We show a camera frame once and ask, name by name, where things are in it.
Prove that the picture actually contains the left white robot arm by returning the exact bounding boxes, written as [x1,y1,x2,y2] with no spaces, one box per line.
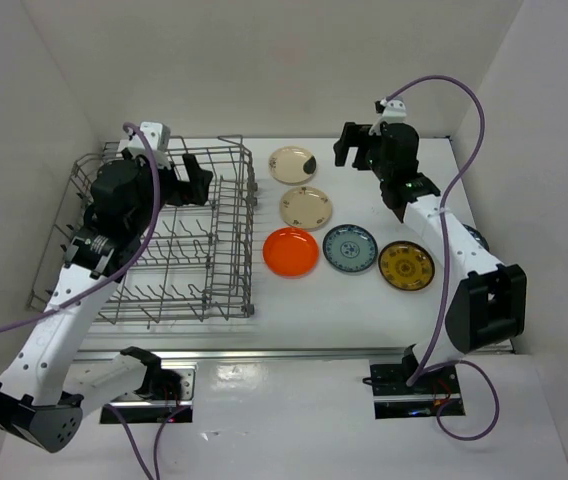
[0,153,213,453]

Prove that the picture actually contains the cream plate small motifs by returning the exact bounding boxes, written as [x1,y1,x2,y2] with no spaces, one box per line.
[279,186,333,231]

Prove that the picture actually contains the grey wire dish rack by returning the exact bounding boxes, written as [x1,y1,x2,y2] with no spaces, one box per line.
[25,133,260,330]

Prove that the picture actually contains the orange plate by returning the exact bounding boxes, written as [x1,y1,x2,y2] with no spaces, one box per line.
[262,227,319,278]

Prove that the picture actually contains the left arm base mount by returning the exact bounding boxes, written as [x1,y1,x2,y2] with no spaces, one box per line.
[110,362,197,425]

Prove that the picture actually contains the yellow patterned plate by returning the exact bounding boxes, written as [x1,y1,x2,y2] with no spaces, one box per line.
[378,241,435,292]

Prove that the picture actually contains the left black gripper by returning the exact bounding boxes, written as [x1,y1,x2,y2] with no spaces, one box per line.
[122,146,213,235]

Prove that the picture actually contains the blue patterned plate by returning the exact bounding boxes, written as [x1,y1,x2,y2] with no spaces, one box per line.
[322,224,379,274]
[464,225,490,251]

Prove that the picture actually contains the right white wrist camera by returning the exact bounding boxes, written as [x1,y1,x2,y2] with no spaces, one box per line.
[369,98,407,136]

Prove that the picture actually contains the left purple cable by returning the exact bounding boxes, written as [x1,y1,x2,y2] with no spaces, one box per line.
[0,124,185,480]

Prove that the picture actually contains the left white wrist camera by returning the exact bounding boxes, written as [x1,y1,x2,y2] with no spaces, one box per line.
[119,121,171,169]

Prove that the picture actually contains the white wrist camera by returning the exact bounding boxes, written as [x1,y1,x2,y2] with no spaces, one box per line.
[369,98,407,136]
[119,121,171,169]

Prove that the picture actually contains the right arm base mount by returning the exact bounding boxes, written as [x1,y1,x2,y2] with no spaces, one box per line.
[362,364,465,420]

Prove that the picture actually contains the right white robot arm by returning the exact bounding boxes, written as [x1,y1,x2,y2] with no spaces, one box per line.
[333,122,527,393]

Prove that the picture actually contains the cream plate green patch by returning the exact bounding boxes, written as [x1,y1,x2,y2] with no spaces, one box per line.
[268,146,317,185]

